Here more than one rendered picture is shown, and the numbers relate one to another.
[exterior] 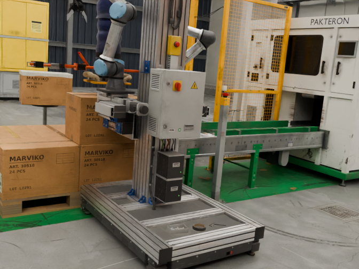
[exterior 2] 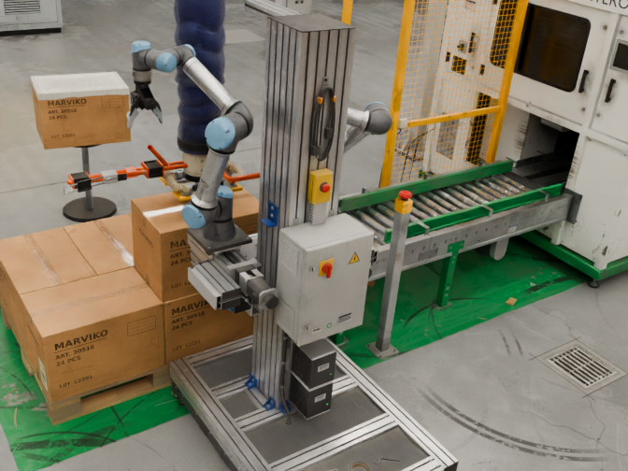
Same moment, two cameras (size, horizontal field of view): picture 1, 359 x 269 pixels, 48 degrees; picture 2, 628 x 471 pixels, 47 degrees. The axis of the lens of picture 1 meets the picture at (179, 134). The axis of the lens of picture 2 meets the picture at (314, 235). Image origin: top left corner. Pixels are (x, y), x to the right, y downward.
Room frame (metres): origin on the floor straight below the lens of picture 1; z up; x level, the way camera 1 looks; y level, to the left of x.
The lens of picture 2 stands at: (0.24, 0.17, 2.64)
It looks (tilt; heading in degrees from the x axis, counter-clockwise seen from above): 29 degrees down; 358
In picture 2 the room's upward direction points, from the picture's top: 5 degrees clockwise
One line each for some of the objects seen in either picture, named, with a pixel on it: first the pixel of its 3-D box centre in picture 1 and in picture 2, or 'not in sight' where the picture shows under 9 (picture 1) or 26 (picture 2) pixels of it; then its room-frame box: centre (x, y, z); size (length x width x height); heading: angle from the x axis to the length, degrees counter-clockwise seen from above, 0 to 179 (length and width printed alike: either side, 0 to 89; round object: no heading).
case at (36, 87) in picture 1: (45, 87); (81, 108); (5.19, 1.77, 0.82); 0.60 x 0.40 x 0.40; 116
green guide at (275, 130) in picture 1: (273, 132); (484, 212); (4.43, -1.04, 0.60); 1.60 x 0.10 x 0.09; 125
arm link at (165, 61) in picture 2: not in sight; (164, 60); (3.11, 0.75, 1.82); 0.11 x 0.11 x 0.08; 61
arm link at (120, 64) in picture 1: (116, 68); (219, 201); (3.11, 0.52, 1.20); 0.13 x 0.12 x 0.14; 151
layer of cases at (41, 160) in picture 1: (60, 155); (128, 288); (3.65, 1.09, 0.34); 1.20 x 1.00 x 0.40; 125
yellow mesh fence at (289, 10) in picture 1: (251, 86); (450, 108); (5.14, -0.86, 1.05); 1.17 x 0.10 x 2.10; 125
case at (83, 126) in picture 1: (105, 117); (200, 238); (3.58, 0.68, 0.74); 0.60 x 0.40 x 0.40; 123
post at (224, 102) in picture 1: (219, 150); (392, 278); (3.70, -0.39, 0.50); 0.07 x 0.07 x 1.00; 35
